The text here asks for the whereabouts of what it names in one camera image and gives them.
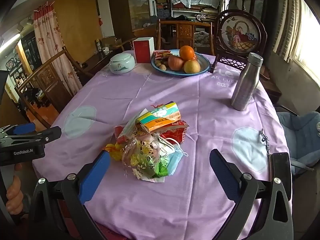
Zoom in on blue fruit plate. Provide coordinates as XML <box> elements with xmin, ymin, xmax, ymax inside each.
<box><xmin>151</xmin><ymin>49</ymin><xmax>211</xmax><ymax>77</ymax></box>

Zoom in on floral pink curtain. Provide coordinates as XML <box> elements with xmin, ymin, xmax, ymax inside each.
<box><xmin>33</xmin><ymin>2</ymin><xmax>83</xmax><ymax>95</ymax></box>

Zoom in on small red packet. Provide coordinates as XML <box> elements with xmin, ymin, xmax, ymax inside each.
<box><xmin>115</xmin><ymin>126</ymin><xmax>130</xmax><ymax>144</ymax></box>

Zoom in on striped tissue packet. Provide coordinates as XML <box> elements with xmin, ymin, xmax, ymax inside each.
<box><xmin>136</xmin><ymin>101</ymin><xmax>182</xmax><ymax>132</ymax></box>

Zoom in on wooden armchair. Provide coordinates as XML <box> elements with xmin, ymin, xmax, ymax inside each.
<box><xmin>157</xmin><ymin>19</ymin><xmax>215</xmax><ymax>55</ymax></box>

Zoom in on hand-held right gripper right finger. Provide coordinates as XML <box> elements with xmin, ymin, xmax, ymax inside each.
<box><xmin>209</xmin><ymin>149</ymin><xmax>294</xmax><ymax>240</ymax></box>

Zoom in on yellow apple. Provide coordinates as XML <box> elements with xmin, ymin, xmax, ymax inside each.
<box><xmin>184</xmin><ymin>59</ymin><xmax>201</xmax><ymax>74</ymax></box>

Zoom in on round embroidered table screen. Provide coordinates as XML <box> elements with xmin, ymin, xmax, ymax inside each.
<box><xmin>214</xmin><ymin>9</ymin><xmax>268</xmax><ymax>73</ymax></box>

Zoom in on blue cushioned chair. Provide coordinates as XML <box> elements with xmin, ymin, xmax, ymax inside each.
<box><xmin>276</xmin><ymin>111</ymin><xmax>320</xmax><ymax>175</ymax></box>

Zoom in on stainless steel bottle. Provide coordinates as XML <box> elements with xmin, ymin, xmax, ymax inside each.
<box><xmin>230</xmin><ymin>52</ymin><xmax>264</xmax><ymax>111</ymax></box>

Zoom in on red snack packet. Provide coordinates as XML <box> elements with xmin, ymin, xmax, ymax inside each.
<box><xmin>153</xmin><ymin>50</ymin><xmax>172</xmax><ymax>60</ymax></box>

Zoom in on blue face mask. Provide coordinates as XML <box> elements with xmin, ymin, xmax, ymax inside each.
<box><xmin>160</xmin><ymin>136</ymin><xmax>189</xmax><ymax>177</ymax></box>

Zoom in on carved wooden chair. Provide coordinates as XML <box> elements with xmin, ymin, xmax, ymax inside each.
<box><xmin>15</xmin><ymin>46</ymin><xmax>94</xmax><ymax>128</ymax></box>

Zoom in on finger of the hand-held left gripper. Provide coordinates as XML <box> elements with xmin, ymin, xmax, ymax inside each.
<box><xmin>0</xmin><ymin>122</ymin><xmax>36</xmax><ymax>137</ymax></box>
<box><xmin>7</xmin><ymin>126</ymin><xmax>62</xmax><ymax>145</ymax></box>

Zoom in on person's left hand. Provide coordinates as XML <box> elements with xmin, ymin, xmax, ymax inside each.
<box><xmin>6</xmin><ymin>164</ymin><xmax>24</xmax><ymax>215</ymax></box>

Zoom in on red checked snack wrapper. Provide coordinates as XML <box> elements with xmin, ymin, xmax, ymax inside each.
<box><xmin>160</xmin><ymin>120</ymin><xmax>189</xmax><ymax>144</ymax></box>

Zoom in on metal chain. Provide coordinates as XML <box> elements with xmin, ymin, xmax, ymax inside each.
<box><xmin>259</xmin><ymin>128</ymin><xmax>273</xmax><ymax>158</ymax></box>

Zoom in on white plastic wrapper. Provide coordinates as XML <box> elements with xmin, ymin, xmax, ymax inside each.
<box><xmin>126</xmin><ymin>109</ymin><xmax>150</xmax><ymax>140</ymax></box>

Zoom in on dark wooden side desk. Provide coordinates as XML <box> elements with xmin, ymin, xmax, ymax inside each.
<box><xmin>81</xmin><ymin>47</ymin><xmax>125</xmax><ymax>74</ymax></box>

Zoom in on red apple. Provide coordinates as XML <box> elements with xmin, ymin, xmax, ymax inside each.
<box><xmin>167</xmin><ymin>55</ymin><xmax>185</xmax><ymax>71</ymax></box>

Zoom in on green packet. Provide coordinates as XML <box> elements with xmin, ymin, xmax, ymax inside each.
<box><xmin>150</xmin><ymin>161</ymin><xmax>169</xmax><ymax>179</ymax></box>

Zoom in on glass door cabinet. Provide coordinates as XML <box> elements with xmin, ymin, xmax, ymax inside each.
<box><xmin>106</xmin><ymin>0</ymin><xmax>150</xmax><ymax>38</ymax></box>

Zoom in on yellow wrapper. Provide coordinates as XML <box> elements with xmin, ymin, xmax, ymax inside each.
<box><xmin>104</xmin><ymin>142</ymin><xmax>124</xmax><ymax>161</ymax></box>

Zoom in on orange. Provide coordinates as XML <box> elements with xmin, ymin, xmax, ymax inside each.
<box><xmin>179</xmin><ymin>45</ymin><xmax>195</xmax><ymax>61</ymax></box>

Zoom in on cluttered storage shelves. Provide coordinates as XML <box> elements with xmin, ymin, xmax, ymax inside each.
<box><xmin>154</xmin><ymin>0</ymin><xmax>222</xmax><ymax>23</ymax></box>

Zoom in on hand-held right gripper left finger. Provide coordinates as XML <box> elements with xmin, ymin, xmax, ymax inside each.
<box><xmin>27</xmin><ymin>151</ymin><xmax>112</xmax><ymax>240</ymax></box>

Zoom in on red box with white top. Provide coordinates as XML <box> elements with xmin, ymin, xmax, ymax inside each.
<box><xmin>132</xmin><ymin>37</ymin><xmax>155</xmax><ymax>64</ymax></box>

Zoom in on floral clear plastic bag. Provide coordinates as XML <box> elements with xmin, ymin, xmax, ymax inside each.
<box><xmin>122</xmin><ymin>132</ymin><xmax>165</xmax><ymax>180</ymax></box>

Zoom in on white ceramic lidded jar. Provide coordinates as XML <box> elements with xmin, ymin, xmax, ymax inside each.
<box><xmin>109</xmin><ymin>53</ymin><xmax>136</xmax><ymax>75</ymax></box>

